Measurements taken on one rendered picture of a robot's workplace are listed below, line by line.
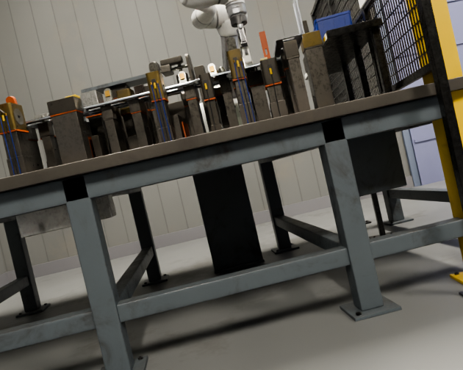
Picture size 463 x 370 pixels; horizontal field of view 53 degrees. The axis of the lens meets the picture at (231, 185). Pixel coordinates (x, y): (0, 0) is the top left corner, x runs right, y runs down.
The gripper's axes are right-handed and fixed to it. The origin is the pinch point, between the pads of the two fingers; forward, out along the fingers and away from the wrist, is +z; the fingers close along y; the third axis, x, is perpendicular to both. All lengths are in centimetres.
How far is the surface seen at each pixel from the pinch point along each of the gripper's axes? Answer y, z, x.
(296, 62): 40.2, 14.2, 16.3
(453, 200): 48, 76, 58
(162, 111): 21.3, 17.2, -39.8
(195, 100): 5.8, 13.4, -27.1
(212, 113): 19.7, 22.5, -19.7
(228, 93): 2.3, 13.1, -11.7
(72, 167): 76, 36, -61
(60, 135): 21, 17, -85
